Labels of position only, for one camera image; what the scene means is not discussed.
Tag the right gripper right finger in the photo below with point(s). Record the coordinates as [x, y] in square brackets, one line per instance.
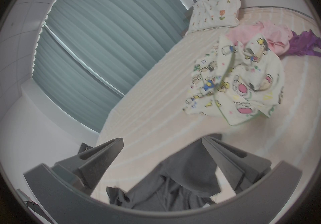
[235, 165]

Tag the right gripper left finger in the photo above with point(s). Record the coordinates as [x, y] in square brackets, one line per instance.
[95, 162]

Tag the black T-shirt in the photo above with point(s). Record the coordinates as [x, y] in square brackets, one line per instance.
[180, 175]

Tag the bed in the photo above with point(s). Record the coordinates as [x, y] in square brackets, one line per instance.
[150, 92]

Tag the black chest of drawers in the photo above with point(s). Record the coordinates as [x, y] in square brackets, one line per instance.
[85, 147]

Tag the white printed pyjama top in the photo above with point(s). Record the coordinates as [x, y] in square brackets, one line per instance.
[238, 85]

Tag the blue-green curtain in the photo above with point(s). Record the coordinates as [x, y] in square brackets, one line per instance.
[75, 80]
[112, 17]

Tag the pink garment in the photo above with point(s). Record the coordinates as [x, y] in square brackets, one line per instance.
[270, 35]

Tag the purple garment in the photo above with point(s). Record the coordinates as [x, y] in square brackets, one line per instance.
[303, 42]

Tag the white printed pillow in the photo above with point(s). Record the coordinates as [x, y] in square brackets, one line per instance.
[215, 8]

